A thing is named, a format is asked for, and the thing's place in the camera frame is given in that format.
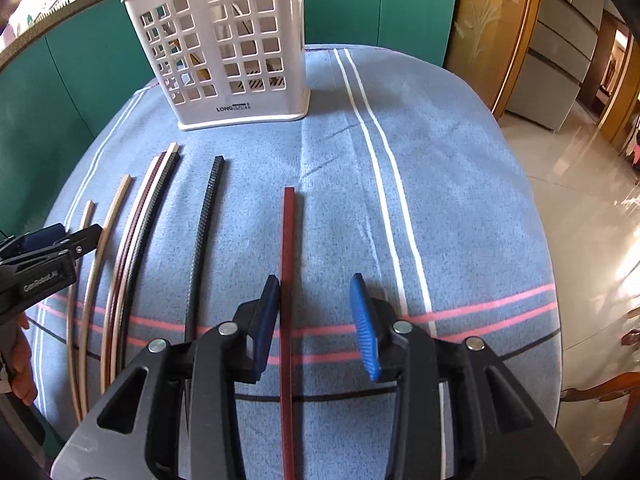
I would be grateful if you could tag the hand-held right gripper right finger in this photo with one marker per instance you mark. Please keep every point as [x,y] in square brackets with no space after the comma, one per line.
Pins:
[365,330]

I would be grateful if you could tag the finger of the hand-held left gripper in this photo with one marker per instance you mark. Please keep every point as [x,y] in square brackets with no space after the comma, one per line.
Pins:
[85,240]
[47,235]

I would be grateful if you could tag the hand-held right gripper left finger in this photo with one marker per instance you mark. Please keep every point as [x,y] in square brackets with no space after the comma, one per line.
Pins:
[265,325]

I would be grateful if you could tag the thin beige chopstick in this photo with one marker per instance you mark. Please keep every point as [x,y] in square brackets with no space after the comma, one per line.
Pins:
[70,320]

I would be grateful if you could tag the dark brown chopstick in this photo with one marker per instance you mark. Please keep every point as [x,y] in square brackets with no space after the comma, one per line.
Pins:
[144,185]

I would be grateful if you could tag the red chopstick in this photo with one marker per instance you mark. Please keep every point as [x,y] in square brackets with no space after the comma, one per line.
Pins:
[287,240]

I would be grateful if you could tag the black textured chopstick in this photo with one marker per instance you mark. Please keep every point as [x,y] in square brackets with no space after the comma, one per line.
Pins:
[207,210]

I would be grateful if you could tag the white plastic utensil basket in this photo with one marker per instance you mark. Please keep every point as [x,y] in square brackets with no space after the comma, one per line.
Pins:
[195,115]

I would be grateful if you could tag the person's left hand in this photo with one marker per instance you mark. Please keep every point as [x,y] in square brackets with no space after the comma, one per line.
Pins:
[22,375]

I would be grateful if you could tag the teal kitchen cabinets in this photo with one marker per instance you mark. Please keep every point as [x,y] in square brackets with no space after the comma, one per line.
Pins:
[75,85]

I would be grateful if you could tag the blue striped cloth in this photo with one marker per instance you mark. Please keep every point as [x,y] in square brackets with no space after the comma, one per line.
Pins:
[425,185]

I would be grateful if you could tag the wooden chair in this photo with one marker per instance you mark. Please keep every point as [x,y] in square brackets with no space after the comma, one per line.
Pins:
[600,390]

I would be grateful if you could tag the wooden glass door cabinet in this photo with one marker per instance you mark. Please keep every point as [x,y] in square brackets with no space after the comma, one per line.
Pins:
[480,25]

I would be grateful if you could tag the grey refrigerator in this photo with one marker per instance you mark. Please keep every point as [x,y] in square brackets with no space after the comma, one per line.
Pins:
[555,50]

